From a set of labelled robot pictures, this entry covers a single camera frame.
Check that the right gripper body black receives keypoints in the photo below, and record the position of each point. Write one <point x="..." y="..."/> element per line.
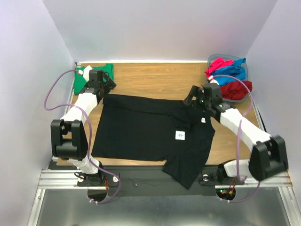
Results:
<point x="194" y="96"/>

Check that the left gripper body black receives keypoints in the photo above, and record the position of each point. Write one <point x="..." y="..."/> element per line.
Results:
<point x="108" y="83"/>

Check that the black t shirt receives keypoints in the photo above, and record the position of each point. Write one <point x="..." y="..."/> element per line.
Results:
<point x="145" y="129"/>

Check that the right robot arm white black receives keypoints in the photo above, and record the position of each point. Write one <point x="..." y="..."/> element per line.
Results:
<point x="268" y="153"/>

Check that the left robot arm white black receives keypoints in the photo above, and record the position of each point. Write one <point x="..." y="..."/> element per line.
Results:
<point x="71" y="135"/>

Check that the folded green t shirt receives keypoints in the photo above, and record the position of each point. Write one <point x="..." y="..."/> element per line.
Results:
<point x="79" y="81"/>

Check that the red t shirt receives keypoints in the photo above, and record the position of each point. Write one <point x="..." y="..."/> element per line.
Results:
<point x="233" y="91"/>

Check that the grey plastic bin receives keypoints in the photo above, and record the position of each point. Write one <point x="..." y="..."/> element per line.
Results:
<point x="246" y="82"/>

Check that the pink t shirt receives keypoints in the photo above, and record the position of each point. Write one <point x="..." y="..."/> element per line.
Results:
<point x="217" y="64"/>

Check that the blue t shirt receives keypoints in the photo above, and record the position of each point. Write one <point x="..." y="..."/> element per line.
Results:
<point x="225" y="75"/>

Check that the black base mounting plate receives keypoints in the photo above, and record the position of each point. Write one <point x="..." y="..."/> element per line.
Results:
<point x="152" y="181"/>

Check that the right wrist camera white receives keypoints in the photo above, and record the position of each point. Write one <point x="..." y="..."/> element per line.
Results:
<point x="211" y="79"/>

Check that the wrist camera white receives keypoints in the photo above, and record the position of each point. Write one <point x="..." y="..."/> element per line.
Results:
<point x="211" y="79"/>
<point x="85" y="72"/>

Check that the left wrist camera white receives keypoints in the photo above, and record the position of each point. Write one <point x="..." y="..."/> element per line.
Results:
<point x="85" y="72"/>

